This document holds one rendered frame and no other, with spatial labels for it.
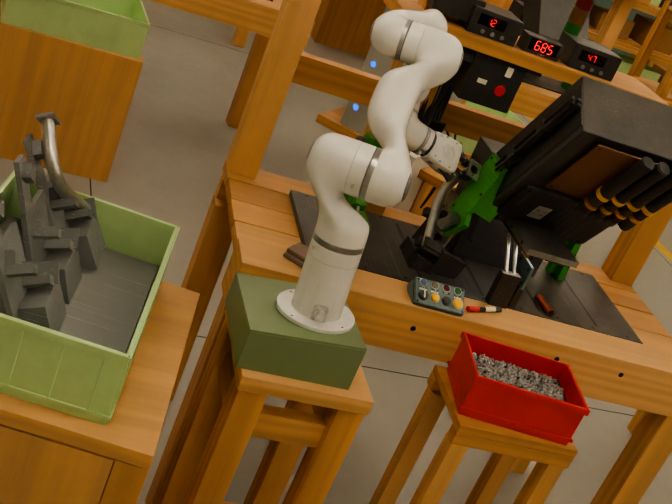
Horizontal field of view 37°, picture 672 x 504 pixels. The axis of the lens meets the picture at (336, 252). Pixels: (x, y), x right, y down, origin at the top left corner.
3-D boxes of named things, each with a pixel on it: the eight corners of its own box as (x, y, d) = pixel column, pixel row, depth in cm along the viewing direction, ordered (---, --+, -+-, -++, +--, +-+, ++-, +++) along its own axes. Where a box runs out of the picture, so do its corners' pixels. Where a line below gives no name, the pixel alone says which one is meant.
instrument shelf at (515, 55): (663, 116, 309) (670, 105, 307) (399, 24, 282) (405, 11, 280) (630, 89, 330) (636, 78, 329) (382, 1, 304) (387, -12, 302)
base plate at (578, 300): (640, 349, 307) (643, 343, 306) (305, 261, 274) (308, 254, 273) (589, 279, 343) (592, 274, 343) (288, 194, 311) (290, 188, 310)
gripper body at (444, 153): (427, 153, 280) (457, 173, 285) (437, 123, 284) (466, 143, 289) (411, 160, 286) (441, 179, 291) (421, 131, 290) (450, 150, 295)
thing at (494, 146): (534, 278, 320) (583, 185, 306) (449, 255, 311) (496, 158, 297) (516, 251, 336) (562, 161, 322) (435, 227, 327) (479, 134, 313)
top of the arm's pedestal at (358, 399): (368, 416, 232) (374, 402, 230) (236, 390, 221) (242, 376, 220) (342, 338, 259) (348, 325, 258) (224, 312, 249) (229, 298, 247)
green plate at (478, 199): (479, 238, 290) (527, 182, 283) (458, 224, 287) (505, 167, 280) (469, 220, 300) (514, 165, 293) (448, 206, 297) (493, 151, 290)
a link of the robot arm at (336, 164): (357, 260, 221) (391, 161, 213) (279, 231, 223) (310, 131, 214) (368, 243, 233) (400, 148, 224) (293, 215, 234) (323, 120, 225)
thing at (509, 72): (507, 114, 302) (529, 69, 296) (457, 98, 297) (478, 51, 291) (495, 100, 312) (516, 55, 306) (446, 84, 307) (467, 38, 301)
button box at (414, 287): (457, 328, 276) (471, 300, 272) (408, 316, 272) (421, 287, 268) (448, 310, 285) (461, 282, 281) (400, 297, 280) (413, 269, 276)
